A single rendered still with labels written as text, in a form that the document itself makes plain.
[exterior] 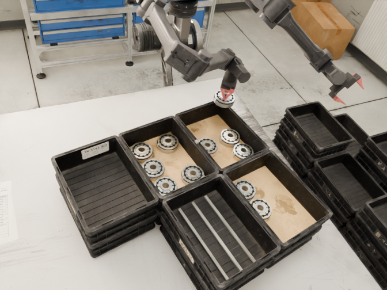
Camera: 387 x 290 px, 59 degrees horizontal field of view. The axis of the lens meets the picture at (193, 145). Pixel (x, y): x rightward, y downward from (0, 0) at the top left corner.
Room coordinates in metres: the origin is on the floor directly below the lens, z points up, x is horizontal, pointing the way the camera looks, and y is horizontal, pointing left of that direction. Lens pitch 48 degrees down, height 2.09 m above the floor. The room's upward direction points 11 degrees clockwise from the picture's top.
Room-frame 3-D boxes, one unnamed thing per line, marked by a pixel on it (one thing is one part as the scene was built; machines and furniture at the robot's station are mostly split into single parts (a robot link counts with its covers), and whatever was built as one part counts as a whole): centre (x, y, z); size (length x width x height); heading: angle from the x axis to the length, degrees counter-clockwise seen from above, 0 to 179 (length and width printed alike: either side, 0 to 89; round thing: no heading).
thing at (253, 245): (0.69, -0.16, 0.87); 0.40 x 0.30 x 0.11; 42
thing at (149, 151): (1.03, 0.23, 0.86); 0.10 x 0.10 x 0.01
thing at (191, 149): (0.99, 0.11, 0.87); 0.40 x 0.30 x 0.11; 42
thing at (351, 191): (1.45, -1.02, 0.31); 0.40 x 0.30 x 0.34; 32
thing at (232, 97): (1.32, -0.10, 1.04); 0.10 x 0.10 x 0.01
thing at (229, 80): (1.32, -0.11, 1.16); 0.10 x 0.07 x 0.07; 175
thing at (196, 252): (0.69, -0.16, 0.92); 0.40 x 0.30 x 0.02; 42
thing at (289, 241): (0.89, -0.38, 0.92); 0.40 x 0.30 x 0.02; 42
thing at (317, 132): (1.79, -0.80, 0.37); 0.40 x 0.30 x 0.45; 32
